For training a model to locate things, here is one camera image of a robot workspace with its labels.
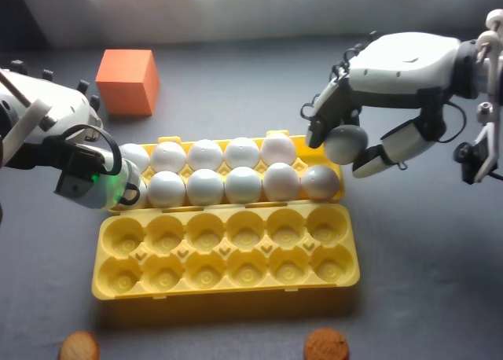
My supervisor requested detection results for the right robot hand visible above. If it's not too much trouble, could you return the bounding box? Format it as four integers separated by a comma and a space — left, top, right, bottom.
301, 30, 463, 179

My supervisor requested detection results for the orange cube block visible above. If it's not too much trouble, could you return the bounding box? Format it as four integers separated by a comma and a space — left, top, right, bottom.
95, 48, 160, 116

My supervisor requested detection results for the pale round cookie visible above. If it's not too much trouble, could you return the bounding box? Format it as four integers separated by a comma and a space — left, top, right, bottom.
58, 330, 101, 360

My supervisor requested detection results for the grey table cloth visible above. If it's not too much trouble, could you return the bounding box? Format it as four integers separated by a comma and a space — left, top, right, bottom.
0, 33, 503, 360

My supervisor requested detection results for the brown round cookie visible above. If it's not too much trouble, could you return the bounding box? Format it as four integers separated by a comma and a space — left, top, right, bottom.
303, 327, 350, 360

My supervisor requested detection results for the yellow egg carton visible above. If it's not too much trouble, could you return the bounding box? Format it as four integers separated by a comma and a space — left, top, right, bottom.
92, 130, 361, 301

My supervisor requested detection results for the white toy egg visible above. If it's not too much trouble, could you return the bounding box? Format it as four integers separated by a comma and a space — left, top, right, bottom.
117, 142, 151, 172
300, 165, 341, 202
150, 141, 186, 172
260, 134, 297, 167
324, 124, 369, 165
186, 138, 224, 171
185, 167, 225, 205
146, 170, 185, 208
262, 162, 302, 201
223, 166, 263, 204
223, 137, 261, 169
133, 181, 151, 209

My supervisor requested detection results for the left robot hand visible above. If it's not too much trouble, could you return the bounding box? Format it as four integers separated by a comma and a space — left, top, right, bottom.
0, 59, 141, 212

